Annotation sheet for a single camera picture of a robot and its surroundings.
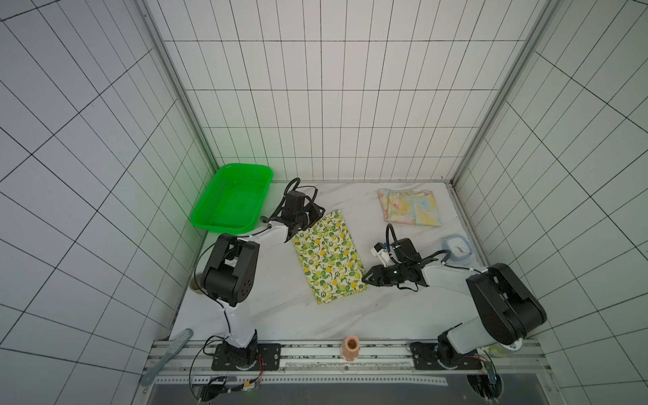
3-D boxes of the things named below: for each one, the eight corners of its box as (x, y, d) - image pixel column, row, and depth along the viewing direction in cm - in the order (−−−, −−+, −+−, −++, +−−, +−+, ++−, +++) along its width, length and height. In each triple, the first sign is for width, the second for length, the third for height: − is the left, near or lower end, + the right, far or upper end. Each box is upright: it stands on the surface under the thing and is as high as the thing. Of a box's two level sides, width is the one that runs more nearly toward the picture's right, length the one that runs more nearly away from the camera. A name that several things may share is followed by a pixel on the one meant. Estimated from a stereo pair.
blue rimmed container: (447, 262, 95) (451, 258, 92) (439, 239, 102) (442, 234, 99) (472, 262, 95) (476, 258, 92) (462, 239, 102) (466, 235, 99)
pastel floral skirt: (383, 226, 106) (385, 221, 103) (377, 193, 118) (379, 188, 116) (440, 226, 106) (443, 222, 104) (428, 193, 118) (430, 188, 116)
